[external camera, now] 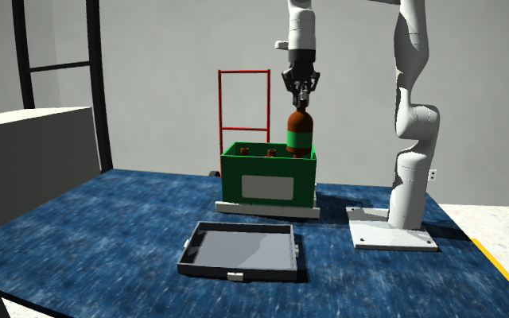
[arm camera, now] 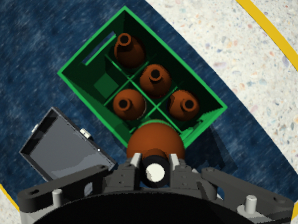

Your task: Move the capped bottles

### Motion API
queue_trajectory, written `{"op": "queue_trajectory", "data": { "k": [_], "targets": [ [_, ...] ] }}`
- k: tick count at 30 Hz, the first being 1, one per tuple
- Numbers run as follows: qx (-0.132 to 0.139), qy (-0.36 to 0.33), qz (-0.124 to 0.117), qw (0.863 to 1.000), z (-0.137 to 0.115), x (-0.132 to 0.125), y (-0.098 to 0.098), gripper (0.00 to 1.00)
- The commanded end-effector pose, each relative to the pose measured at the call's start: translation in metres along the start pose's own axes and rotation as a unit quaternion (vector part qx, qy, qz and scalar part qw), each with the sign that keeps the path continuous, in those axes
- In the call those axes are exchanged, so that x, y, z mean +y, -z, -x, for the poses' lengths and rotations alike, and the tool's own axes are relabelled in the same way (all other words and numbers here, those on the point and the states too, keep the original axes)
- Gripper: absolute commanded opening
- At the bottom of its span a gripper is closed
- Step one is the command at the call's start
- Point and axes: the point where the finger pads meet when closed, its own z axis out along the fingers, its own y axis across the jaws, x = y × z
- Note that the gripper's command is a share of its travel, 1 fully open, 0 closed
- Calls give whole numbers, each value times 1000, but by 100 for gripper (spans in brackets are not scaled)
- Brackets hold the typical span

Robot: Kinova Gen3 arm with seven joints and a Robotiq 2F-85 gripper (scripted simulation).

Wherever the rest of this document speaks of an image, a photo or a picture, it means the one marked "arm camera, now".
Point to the green crate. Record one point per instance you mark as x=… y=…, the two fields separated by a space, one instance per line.
x=98 y=81

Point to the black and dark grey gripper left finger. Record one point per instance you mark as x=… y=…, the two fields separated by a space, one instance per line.
x=37 y=201

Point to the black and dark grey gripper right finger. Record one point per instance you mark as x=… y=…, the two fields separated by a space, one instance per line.
x=257 y=204

